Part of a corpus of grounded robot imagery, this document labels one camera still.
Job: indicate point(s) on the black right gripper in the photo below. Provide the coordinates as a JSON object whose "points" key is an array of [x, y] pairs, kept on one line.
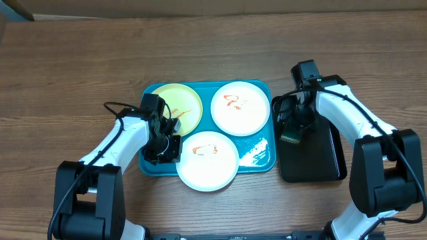
{"points": [[288, 118]]}

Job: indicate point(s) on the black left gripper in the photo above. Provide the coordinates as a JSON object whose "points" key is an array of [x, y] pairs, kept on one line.
{"points": [[173, 155]]}

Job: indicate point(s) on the green yellow sponge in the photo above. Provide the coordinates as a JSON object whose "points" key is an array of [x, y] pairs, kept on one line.
{"points": [[291, 137]]}

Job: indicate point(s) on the yellow plate with sauce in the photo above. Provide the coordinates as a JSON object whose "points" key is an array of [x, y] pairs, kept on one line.
{"points": [[184, 103]]}

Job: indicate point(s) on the white plate front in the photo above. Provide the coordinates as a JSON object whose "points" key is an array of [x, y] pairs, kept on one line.
{"points": [[209, 161]]}

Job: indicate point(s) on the white plate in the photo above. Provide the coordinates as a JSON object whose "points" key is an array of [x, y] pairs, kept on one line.
{"points": [[209, 161], [240, 108]]}

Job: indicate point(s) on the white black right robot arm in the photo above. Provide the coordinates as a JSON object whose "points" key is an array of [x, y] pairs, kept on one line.
{"points": [[384, 164]]}

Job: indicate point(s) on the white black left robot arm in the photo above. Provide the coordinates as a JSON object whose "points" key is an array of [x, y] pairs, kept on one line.
{"points": [[89, 197]]}

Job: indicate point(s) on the black water tray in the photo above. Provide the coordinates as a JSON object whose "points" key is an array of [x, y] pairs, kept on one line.
{"points": [[318, 157]]}

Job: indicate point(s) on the white plate top right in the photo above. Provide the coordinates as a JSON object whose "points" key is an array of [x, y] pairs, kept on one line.
{"points": [[240, 108]]}

